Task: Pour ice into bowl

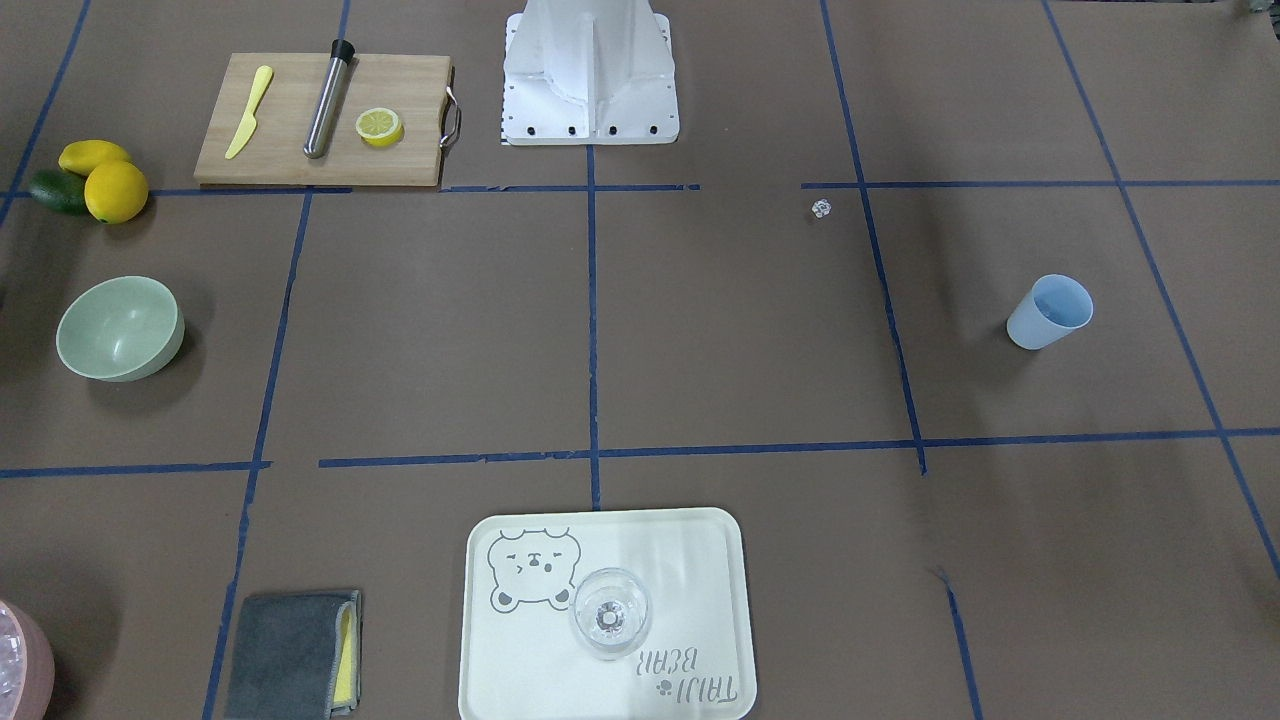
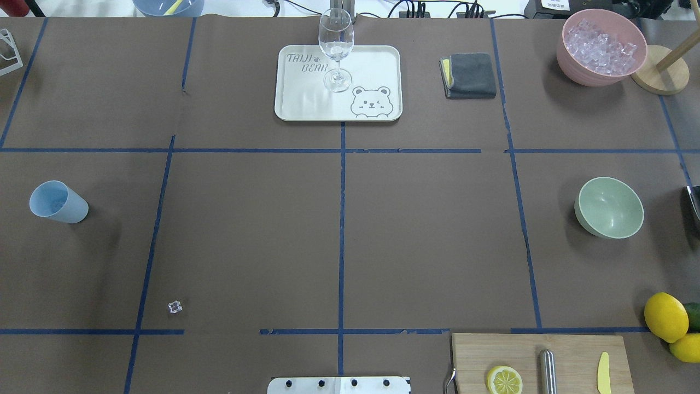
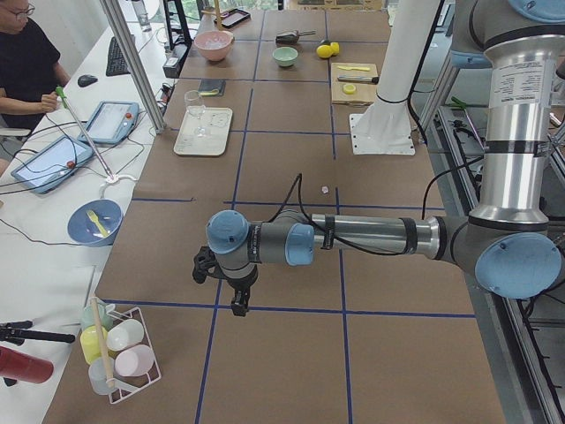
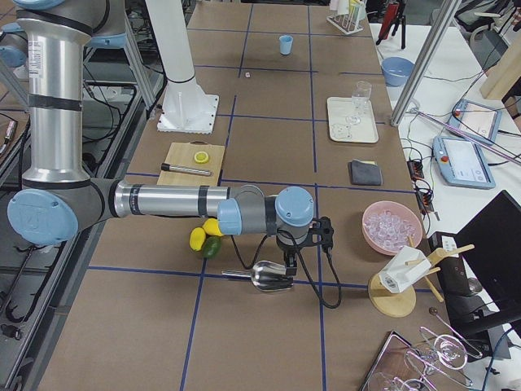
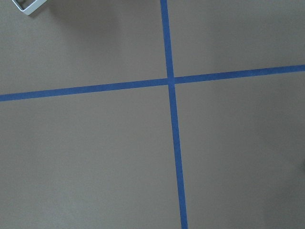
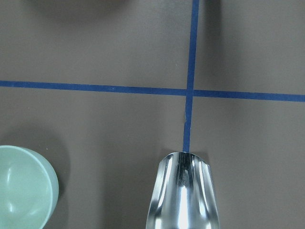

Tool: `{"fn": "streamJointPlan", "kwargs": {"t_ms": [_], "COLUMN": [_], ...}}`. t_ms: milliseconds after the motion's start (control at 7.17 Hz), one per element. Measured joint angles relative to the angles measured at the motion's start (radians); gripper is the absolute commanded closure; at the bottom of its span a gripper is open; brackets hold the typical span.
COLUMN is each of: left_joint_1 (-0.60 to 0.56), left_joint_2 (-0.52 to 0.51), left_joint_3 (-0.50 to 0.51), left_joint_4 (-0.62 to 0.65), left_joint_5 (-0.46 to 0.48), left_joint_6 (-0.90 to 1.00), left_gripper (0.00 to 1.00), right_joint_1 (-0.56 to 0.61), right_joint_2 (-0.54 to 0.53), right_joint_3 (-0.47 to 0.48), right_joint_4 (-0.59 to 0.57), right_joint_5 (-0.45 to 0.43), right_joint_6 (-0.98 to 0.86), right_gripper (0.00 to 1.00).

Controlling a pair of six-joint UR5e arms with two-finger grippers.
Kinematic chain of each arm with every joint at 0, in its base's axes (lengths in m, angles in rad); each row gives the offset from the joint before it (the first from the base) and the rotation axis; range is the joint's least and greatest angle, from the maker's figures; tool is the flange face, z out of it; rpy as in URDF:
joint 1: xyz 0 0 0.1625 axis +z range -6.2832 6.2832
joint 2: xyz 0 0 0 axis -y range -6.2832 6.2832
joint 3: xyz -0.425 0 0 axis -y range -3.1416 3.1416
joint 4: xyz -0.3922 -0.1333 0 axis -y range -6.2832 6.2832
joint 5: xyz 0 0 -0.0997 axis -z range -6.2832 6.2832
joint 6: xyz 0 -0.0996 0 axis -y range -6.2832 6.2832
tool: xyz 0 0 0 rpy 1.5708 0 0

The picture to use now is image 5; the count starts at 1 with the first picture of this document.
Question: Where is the white wire cup rack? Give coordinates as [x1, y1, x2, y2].
[12, 0, 47, 16]

